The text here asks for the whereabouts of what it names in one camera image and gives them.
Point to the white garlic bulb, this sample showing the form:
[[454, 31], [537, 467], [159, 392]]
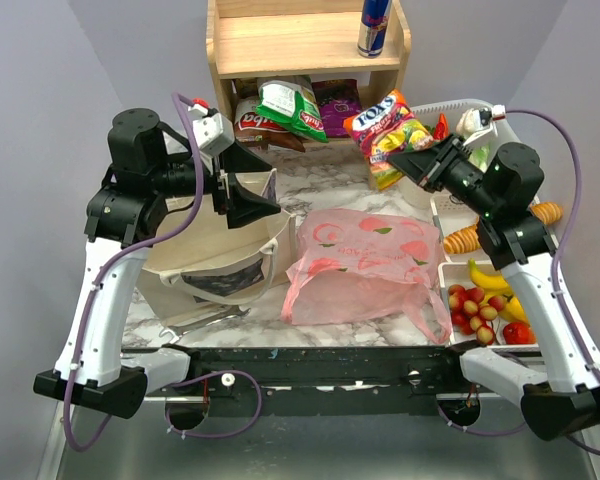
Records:
[[469, 123]]

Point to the green white food packet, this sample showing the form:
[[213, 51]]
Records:
[[290, 102]]

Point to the white tray with fruit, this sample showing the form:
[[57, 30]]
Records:
[[457, 273]]

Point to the Fox's fruit candy bag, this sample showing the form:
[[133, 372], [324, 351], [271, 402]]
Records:
[[387, 128]]

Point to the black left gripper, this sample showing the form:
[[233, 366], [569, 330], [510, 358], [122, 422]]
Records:
[[241, 205]]

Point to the silver open-end wrench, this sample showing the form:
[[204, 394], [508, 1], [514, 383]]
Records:
[[176, 332]]

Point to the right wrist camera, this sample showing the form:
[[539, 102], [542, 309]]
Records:
[[490, 117]]

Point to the Chuba cassava chips bag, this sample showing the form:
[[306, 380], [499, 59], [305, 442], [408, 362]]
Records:
[[254, 130]]

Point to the green bok choy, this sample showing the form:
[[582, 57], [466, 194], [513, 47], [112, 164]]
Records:
[[479, 157]]

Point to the Red Bull can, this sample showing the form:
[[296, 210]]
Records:
[[373, 27]]

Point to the red lychee fruit bunch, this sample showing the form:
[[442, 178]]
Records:
[[474, 311]]

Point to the white vegetable basket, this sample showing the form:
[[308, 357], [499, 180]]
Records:
[[428, 114]]

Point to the pink plastic grocery bag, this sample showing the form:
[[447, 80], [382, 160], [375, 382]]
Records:
[[354, 266]]

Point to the canvas tote bag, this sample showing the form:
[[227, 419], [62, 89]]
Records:
[[209, 266]]

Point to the purple snack bag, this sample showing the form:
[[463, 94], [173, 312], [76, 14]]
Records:
[[337, 101]]

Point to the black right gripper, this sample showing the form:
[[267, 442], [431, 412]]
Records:
[[427, 167]]

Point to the red chili pepper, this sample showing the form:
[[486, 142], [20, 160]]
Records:
[[441, 131]]

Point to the yellow bell pepper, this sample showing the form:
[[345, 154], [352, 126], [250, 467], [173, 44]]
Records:
[[513, 311]]

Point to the yellow banana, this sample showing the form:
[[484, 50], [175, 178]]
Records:
[[490, 282]]

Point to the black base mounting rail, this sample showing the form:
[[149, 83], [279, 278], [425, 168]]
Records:
[[316, 381]]

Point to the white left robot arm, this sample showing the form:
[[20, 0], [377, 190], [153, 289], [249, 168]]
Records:
[[152, 191]]

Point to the white tray with bread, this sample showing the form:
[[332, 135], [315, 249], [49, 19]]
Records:
[[450, 215]]

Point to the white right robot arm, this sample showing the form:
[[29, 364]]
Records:
[[565, 398]]

